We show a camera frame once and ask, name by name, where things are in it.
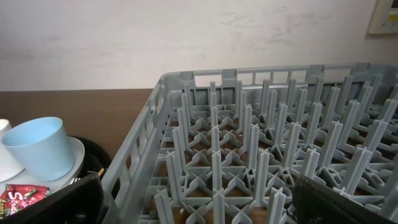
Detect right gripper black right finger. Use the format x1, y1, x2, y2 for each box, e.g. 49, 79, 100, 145
292, 176, 394, 224

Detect wooden chopstick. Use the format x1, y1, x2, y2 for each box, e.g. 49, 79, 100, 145
98, 168, 104, 177

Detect red snack wrapper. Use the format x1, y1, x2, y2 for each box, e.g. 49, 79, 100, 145
1, 184, 50, 219

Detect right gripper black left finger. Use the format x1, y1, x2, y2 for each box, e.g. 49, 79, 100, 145
1, 174, 104, 224

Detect grey dishwasher rack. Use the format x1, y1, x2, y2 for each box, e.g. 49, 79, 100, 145
100, 63, 397, 223

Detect round black tray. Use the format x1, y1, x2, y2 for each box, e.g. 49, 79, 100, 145
75, 136, 111, 178

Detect pale grey plate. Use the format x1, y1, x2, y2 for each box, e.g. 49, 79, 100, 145
0, 136, 86, 194

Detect light blue plastic cup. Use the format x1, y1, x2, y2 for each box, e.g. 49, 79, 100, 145
1, 116, 75, 182

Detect cream white cup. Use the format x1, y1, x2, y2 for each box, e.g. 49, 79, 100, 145
0, 119, 24, 182

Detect wall-mounted control panel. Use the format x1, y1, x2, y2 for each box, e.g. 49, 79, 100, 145
368, 0, 397, 35

